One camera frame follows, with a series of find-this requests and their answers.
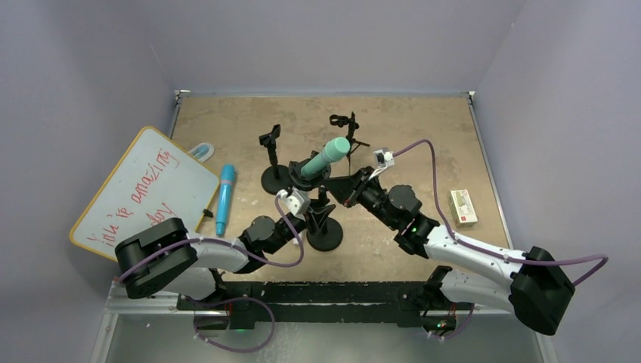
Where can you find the black round-base stand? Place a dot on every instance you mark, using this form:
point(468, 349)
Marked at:
point(317, 194)
point(276, 177)

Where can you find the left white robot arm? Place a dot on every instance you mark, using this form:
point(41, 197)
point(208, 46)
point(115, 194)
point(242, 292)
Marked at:
point(166, 257)

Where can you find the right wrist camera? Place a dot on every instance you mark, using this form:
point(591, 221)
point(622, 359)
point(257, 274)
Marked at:
point(384, 159)

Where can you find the yellow-framed whiteboard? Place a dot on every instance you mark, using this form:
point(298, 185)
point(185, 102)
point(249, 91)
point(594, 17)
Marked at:
point(154, 180)

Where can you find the black tripod mic stand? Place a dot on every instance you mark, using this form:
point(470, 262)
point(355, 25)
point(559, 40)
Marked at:
point(352, 126)

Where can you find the small white green box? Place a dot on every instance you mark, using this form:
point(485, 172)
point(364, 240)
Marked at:
point(462, 208)

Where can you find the blue microphone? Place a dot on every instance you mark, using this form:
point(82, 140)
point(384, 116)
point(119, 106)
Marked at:
point(228, 175)

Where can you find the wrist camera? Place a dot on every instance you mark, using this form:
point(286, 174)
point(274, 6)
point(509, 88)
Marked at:
point(296, 201)
point(384, 159)

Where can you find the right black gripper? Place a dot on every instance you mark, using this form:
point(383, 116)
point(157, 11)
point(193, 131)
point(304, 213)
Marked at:
point(350, 188)

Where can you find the whiteboard eraser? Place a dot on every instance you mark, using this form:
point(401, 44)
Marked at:
point(202, 152)

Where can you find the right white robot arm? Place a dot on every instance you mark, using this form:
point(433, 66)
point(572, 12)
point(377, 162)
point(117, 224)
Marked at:
point(531, 285)

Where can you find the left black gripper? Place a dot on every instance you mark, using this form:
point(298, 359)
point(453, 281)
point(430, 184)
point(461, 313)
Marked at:
point(317, 213)

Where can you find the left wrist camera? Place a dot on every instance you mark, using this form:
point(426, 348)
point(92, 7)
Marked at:
point(296, 201)

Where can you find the green microphone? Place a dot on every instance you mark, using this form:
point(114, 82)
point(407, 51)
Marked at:
point(333, 151)

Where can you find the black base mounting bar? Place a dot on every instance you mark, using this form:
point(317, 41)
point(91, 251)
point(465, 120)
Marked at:
point(242, 304)

